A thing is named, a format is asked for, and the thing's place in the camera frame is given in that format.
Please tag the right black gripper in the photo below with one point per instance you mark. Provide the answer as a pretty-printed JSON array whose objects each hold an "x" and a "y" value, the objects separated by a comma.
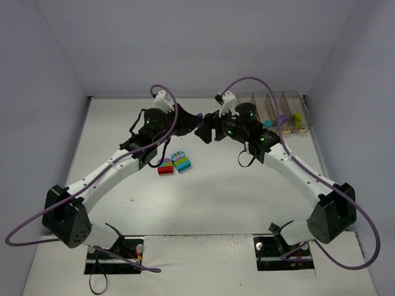
[{"x": 216, "y": 126}]

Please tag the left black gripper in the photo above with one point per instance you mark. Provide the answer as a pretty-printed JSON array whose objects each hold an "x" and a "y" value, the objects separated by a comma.
[{"x": 184, "y": 120}]

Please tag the purple lego brick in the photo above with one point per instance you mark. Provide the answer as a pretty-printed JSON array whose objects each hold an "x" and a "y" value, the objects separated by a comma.
[{"x": 201, "y": 120}]

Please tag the purple oval paw lego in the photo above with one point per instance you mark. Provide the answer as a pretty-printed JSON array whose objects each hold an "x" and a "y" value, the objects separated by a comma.
[{"x": 281, "y": 120}]

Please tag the small lime green lego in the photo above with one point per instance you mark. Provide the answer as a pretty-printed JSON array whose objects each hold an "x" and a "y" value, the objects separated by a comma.
[{"x": 297, "y": 119}]

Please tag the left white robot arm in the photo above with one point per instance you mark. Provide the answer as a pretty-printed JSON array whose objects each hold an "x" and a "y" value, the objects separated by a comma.
[{"x": 68, "y": 207}]

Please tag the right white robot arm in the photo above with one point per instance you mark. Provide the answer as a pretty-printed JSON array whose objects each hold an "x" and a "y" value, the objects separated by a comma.
[{"x": 331, "y": 211}]

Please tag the clear bin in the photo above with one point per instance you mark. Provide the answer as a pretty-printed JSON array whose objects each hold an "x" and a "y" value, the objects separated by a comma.
[
  {"x": 264, "y": 108},
  {"x": 297, "y": 105},
  {"x": 246, "y": 98},
  {"x": 281, "y": 113}
]

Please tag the teal green monster lego stack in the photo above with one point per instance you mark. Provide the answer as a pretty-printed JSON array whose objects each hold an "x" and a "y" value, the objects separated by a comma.
[{"x": 180, "y": 161}]

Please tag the multicolour stacked lego block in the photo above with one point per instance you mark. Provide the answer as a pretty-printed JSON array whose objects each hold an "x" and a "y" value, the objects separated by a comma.
[{"x": 166, "y": 167}]

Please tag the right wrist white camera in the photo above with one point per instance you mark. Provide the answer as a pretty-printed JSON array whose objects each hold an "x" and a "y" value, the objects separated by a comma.
[{"x": 227, "y": 101}]

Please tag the wrist white camera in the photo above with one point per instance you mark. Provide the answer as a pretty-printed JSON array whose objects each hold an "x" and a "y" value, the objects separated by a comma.
[
  {"x": 227, "y": 101},
  {"x": 162, "y": 102}
]

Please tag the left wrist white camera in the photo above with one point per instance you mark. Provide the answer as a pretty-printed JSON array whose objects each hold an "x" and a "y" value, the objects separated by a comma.
[{"x": 162, "y": 102}]

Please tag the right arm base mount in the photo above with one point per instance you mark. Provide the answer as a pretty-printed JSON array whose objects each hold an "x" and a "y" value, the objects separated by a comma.
[{"x": 273, "y": 254}]

